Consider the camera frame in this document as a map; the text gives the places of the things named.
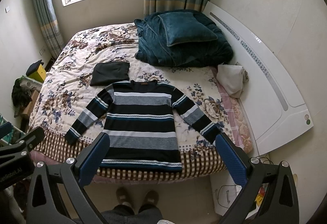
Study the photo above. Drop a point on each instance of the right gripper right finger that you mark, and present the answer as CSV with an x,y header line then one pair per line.
x,y
280,202

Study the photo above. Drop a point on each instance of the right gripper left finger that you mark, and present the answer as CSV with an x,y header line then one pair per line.
x,y
45,203

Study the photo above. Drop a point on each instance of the striped knit sweater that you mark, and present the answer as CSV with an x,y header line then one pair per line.
x,y
140,124

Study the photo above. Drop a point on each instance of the dark clothes pile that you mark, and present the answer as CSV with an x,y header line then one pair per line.
x,y
20,98

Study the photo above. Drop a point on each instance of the white cardboard box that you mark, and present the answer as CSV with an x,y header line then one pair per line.
x,y
225,191

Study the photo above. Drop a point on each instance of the left slipper foot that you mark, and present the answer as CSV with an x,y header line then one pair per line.
x,y
123,197

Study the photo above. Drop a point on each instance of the slipper foot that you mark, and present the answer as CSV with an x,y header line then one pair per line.
x,y
123,197
151,197

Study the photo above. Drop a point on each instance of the white headboard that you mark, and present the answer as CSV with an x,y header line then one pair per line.
x,y
275,109

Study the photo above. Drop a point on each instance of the floral bed blanket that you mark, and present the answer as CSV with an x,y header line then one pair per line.
x,y
67,90

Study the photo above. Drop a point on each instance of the yellow box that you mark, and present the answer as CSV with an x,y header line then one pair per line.
x,y
39,74

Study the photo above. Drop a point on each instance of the black hat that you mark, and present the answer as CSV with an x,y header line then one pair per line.
x,y
34,67

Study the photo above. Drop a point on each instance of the right slipper foot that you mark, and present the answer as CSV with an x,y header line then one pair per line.
x,y
151,197

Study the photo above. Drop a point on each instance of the white cloth bundle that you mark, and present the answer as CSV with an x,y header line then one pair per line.
x,y
232,78

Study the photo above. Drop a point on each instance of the folded black garment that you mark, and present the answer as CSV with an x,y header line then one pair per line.
x,y
110,72

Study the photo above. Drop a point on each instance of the teal curtain left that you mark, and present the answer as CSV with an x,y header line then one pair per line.
x,y
47,20

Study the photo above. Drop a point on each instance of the dark teal folded quilt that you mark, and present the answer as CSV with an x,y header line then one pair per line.
x,y
153,48

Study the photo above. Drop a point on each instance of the teal velvet pillow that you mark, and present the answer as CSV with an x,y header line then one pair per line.
x,y
183,27

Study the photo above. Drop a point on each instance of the wall light switch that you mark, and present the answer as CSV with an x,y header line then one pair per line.
x,y
7,9

